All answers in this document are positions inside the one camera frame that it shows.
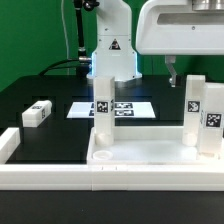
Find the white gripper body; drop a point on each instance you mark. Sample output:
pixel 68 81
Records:
pixel 181 27

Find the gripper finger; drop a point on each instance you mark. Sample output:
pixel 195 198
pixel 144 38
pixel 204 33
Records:
pixel 175 79

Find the white desk top tray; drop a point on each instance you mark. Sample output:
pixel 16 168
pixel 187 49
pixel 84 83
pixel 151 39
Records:
pixel 147 145

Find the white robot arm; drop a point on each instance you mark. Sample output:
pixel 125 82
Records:
pixel 116 53

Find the marker tag plate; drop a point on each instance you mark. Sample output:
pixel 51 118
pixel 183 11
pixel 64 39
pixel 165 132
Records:
pixel 122 110

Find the white U-shaped fence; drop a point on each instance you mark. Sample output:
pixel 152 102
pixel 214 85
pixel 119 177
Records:
pixel 209 177

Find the black camera pole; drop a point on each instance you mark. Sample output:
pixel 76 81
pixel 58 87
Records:
pixel 80 5

